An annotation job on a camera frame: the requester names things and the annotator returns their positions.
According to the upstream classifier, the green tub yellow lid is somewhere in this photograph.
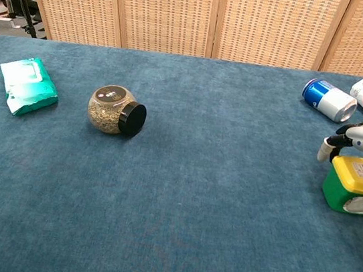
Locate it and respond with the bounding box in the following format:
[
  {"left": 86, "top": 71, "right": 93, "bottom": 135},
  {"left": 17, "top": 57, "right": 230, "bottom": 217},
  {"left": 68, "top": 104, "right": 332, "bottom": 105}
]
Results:
[{"left": 319, "top": 152, "right": 363, "bottom": 216}]

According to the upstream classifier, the blue white drink can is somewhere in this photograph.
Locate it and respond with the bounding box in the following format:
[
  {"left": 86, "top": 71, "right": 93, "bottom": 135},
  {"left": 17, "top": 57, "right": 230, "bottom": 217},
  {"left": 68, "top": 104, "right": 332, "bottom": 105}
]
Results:
[{"left": 299, "top": 76, "right": 361, "bottom": 126}]

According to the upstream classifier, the blue table cloth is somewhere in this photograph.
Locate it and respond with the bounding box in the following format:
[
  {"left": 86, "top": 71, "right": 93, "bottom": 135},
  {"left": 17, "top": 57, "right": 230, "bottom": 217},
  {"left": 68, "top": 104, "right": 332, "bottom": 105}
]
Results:
[{"left": 0, "top": 25, "right": 363, "bottom": 272}]

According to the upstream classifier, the wicker folding screen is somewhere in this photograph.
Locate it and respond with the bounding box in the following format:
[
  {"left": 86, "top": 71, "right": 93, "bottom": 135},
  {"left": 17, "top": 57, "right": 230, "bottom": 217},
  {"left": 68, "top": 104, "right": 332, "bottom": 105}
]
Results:
[{"left": 11, "top": 0, "right": 363, "bottom": 84}]

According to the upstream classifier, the round jar black lid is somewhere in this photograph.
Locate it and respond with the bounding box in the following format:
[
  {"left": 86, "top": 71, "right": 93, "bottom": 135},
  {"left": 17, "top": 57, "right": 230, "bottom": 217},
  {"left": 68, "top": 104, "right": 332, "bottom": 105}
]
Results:
[{"left": 84, "top": 81, "right": 151, "bottom": 139}]

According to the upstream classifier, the teal wet wipes pack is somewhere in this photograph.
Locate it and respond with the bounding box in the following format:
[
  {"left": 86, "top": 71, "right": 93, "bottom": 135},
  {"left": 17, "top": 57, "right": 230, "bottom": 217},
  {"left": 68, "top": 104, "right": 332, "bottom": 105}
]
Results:
[{"left": 0, "top": 52, "right": 65, "bottom": 123}]

